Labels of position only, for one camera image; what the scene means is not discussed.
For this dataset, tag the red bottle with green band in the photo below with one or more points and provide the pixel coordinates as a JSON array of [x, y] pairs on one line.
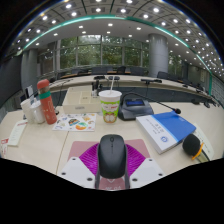
[[48, 106]]

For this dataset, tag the pink mouse pad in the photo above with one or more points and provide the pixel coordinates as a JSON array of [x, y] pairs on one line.
[[78, 148]]

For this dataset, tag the printed paper cup with straw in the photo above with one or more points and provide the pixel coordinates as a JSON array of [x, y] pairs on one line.
[[110, 108]]

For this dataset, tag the plain white cup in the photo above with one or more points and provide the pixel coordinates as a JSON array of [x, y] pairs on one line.
[[26, 111]]

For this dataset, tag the white paper leaflet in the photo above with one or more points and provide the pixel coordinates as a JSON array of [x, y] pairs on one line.
[[17, 132]]

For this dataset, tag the long curved conference table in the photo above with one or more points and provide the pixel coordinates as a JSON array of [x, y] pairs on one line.
[[133, 80]]

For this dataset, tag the dark conference microphone unit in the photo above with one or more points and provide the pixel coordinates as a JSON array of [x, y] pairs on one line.
[[135, 110]]

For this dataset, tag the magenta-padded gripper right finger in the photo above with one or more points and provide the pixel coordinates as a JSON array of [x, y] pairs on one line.
[[136, 161]]

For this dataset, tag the blue and white book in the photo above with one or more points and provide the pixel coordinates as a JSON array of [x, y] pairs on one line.
[[166, 130]]

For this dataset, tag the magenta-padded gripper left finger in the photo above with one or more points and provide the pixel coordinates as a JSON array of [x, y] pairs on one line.
[[87, 161]]

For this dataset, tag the white cup with lid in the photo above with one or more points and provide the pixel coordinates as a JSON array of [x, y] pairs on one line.
[[38, 112]]

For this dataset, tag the dark office chairs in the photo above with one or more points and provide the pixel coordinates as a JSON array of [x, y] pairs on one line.
[[162, 74]]

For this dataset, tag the white notebook with green edge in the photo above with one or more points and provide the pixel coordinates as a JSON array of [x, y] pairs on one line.
[[205, 140]]

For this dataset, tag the colourful sticker sheet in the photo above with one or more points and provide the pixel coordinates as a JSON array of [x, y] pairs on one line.
[[75, 122]]

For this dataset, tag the ceiling lights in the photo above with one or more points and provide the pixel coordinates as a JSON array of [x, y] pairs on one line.
[[156, 10]]

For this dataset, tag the black computer mouse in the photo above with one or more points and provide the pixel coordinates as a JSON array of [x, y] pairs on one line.
[[112, 156]]

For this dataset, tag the black handheld microphone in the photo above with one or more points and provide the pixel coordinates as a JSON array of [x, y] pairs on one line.
[[191, 145]]

